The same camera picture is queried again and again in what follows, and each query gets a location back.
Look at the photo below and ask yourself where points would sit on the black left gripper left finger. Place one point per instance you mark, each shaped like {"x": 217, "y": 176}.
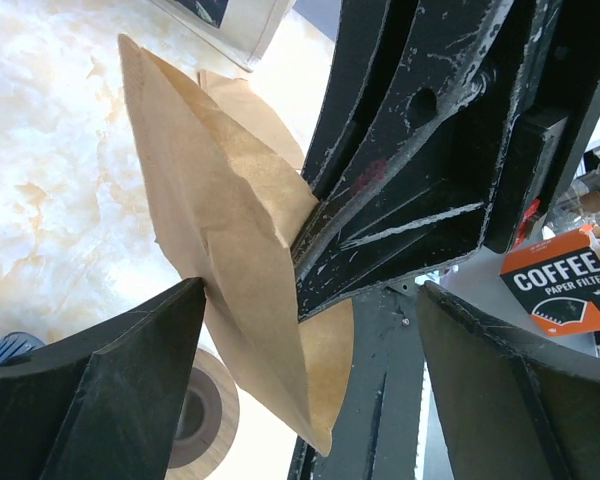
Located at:
{"x": 103, "y": 403}

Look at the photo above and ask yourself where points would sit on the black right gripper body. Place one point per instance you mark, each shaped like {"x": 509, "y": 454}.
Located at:
{"x": 561, "y": 109}

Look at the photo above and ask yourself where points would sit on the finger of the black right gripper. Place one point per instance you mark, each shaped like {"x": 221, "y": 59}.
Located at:
{"x": 370, "y": 41}
{"x": 419, "y": 191}

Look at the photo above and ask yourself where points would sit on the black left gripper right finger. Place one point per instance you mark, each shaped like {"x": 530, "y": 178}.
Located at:
{"x": 512, "y": 405}

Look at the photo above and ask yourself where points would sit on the brown paper coffee filter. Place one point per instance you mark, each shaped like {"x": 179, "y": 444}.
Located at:
{"x": 226, "y": 208}

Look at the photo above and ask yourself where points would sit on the blue glass dripper near pitcher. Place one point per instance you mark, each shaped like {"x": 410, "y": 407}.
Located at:
{"x": 18, "y": 343}

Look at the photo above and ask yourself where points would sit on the orange coffee filter box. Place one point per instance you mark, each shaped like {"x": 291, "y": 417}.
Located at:
{"x": 557, "y": 281}

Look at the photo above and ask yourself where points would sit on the cream canvas tote bag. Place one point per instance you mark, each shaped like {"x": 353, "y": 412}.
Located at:
{"x": 241, "y": 30}

